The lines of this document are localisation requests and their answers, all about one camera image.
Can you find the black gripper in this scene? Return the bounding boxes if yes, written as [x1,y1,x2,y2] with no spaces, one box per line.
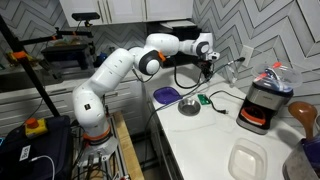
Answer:
[200,59,215,81]

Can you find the silver metal cup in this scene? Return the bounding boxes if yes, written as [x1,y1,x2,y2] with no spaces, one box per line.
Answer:
[177,98,202,117]

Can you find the small green board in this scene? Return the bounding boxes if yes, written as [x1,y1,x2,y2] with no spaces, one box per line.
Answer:
[197,93,212,106]

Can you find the black microwave oven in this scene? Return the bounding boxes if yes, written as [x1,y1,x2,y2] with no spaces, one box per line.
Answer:
[159,20,205,68]

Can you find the purple square plastic lid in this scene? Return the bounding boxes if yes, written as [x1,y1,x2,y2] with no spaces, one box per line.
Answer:
[152,86,183,105]

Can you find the black and steel coffee maker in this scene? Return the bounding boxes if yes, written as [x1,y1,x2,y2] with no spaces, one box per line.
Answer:
[235,81,295,136]

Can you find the clear plastic bowl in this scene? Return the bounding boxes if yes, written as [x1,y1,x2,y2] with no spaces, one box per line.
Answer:
[251,61,304,94]

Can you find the clear square plastic container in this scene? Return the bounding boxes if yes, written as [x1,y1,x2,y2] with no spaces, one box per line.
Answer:
[228,138,269,180]

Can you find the brown wooden spoon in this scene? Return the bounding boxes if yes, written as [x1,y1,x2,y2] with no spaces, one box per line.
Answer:
[288,101,319,141]

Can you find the white upper cabinets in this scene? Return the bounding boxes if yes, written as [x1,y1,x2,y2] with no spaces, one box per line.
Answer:
[59,0,194,28]

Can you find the wooden board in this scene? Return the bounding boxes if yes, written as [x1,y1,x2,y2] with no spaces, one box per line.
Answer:
[111,111,145,180]

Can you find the blue utensil holder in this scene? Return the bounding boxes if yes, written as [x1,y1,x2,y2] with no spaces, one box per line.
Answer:
[299,136,320,169]

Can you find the black countertop oven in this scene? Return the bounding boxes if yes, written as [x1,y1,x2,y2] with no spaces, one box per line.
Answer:
[40,44,97,78]

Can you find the black equipment case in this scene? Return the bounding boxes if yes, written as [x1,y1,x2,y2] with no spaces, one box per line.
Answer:
[0,114,74,180]

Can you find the white base cabinet with drawers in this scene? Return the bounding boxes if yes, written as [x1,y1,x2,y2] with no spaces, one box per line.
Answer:
[0,78,148,138]

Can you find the yellow emergency stop button box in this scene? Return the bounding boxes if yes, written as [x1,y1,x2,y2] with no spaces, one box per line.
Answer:
[24,117,48,139]

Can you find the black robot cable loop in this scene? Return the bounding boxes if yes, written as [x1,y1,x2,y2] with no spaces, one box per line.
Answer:
[172,55,205,90]

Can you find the black cable from outlet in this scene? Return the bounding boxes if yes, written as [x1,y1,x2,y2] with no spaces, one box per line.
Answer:
[143,56,247,161]

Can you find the black coffee maker cord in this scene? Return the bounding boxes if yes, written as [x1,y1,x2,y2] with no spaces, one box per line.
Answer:
[208,89,247,115]

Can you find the white wall outlet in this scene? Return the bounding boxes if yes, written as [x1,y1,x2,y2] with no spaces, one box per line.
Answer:
[240,44,255,68]

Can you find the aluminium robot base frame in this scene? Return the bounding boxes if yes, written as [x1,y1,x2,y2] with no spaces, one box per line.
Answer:
[71,114,131,180]

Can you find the black stereo camera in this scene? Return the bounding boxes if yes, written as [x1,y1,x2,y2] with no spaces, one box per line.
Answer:
[71,12,101,22]

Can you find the black camera stand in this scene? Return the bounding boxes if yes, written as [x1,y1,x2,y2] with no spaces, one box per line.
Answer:
[0,14,95,118]

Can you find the white cable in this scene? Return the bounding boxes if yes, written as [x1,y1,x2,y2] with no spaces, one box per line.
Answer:
[29,154,56,180]

